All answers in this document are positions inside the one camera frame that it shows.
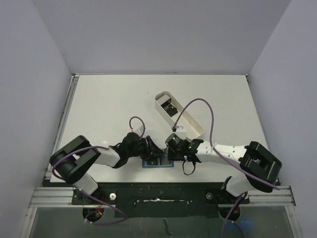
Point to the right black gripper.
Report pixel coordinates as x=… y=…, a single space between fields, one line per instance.
x=173 y=153

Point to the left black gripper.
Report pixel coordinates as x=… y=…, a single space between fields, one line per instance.
x=155 y=152

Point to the black VIP card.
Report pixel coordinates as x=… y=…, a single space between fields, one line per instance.
x=150 y=163

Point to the blue leather card holder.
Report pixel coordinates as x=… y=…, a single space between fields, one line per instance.
x=160 y=162

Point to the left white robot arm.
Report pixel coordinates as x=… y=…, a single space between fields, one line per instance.
x=72 y=162

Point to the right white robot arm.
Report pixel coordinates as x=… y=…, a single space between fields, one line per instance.
x=258 y=167

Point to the black card in tray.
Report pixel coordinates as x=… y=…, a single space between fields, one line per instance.
x=170 y=109

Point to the white oblong tray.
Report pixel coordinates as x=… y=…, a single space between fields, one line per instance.
x=194 y=129

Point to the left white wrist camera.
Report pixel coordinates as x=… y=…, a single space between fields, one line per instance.
x=139 y=131

